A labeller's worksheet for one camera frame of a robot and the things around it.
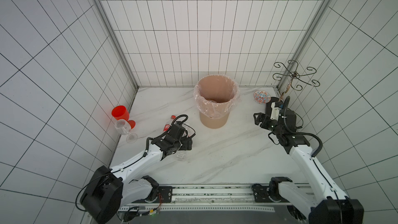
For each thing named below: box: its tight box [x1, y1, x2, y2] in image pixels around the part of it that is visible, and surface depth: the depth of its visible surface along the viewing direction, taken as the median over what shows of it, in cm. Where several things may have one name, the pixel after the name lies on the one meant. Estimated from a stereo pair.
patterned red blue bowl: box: [253, 90, 272, 105], surface depth 112 cm
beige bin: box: [197, 74, 237, 130], surface depth 87 cm
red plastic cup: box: [111, 105, 136, 130], surface depth 88 cm
